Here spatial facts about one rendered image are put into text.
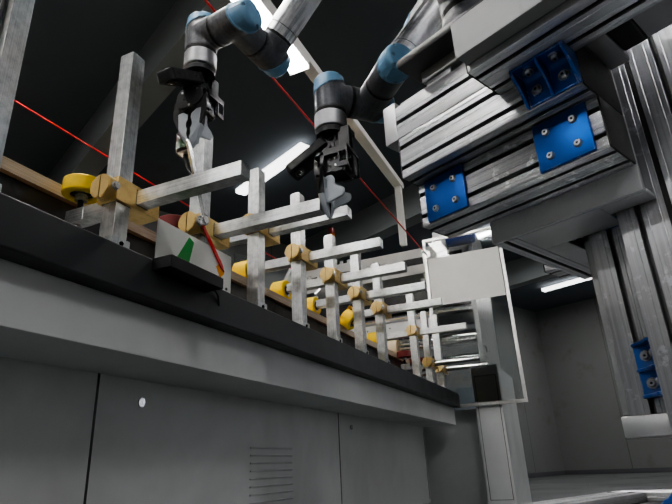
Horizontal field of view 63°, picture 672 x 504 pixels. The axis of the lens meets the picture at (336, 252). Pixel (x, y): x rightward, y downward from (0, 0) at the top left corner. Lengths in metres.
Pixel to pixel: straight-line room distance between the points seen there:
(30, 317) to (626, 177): 0.95
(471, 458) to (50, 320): 3.03
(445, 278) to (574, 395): 9.01
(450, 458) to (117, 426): 2.66
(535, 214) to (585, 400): 11.45
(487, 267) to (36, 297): 3.05
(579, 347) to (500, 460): 9.11
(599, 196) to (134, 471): 1.11
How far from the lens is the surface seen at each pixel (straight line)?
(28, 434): 1.22
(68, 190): 1.29
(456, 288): 3.68
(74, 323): 1.02
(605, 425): 12.27
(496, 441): 3.53
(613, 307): 1.06
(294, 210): 1.23
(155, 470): 1.45
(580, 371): 12.47
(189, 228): 1.28
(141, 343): 1.13
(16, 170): 1.27
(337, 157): 1.23
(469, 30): 0.92
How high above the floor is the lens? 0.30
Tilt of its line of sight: 22 degrees up
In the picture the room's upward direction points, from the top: 3 degrees counter-clockwise
